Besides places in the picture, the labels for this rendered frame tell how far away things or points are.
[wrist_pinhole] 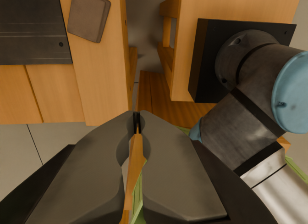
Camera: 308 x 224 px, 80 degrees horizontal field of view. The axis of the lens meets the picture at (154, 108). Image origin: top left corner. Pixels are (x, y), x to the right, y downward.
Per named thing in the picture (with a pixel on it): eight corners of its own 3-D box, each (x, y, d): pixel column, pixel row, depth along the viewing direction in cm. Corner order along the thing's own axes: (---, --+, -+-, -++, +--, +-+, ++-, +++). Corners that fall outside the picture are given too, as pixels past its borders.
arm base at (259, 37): (286, 34, 44) (321, 40, 35) (260, 92, 51) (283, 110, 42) (225, 24, 42) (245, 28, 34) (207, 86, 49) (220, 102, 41)
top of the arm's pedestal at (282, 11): (291, -4, 52) (302, -6, 49) (256, 98, 67) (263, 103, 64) (179, -12, 50) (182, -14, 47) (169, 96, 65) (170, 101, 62)
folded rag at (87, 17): (77, -14, 42) (73, -16, 39) (112, 2, 43) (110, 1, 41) (68, 30, 46) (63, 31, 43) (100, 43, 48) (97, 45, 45)
